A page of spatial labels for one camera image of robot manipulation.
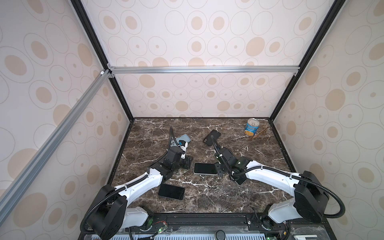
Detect light blue cased phone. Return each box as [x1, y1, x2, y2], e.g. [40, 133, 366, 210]
[194, 163, 218, 176]

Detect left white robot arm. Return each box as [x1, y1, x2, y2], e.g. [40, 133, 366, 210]
[80, 145, 193, 240]

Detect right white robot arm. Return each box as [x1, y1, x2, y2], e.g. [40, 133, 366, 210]
[215, 147, 329, 229]

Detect light blue empty phone case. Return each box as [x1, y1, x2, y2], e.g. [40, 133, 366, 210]
[176, 134, 191, 143]

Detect black smartphone centre right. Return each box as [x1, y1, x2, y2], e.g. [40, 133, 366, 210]
[234, 175, 247, 185]

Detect black smartphone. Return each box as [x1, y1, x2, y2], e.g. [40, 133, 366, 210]
[234, 175, 247, 185]
[158, 184, 185, 201]

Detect black smartphone front left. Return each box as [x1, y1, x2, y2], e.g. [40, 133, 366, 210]
[158, 184, 185, 201]

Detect open tin can blue label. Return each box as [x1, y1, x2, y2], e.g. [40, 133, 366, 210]
[245, 118, 260, 137]

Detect brown twig pieces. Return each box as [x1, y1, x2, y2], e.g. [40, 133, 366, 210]
[248, 127, 269, 141]

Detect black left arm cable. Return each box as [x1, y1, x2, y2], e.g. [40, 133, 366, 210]
[79, 125, 181, 235]

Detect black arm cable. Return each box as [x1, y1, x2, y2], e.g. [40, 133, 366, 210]
[79, 125, 181, 235]
[209, 134, 346, 219]

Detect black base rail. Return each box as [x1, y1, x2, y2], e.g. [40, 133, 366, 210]
[80, 212, 334, 240]

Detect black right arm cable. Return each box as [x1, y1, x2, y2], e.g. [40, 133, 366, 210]
[209, 134, 346, 219]

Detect silver aluminium rail back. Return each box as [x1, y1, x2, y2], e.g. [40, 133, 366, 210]
[102, 65, 300, 76]

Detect silver aluminium rail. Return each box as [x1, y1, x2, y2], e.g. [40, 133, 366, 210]
[1, 69, 111, 225]
[102, 65, 300, 76]

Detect silver aluminium rail left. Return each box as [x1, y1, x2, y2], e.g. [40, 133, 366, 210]
[1, 69, 111, 225]

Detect black vertical frame post left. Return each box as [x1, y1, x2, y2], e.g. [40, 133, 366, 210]
[71, 0, 135, 122]

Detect black vertical frame post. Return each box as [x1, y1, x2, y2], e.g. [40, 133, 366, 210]
[269, 0, 346, 122]
[71, 0, 135, 122]

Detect black vertical frame post right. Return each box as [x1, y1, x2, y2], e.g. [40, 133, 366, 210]
[269, 0, 346, 122]

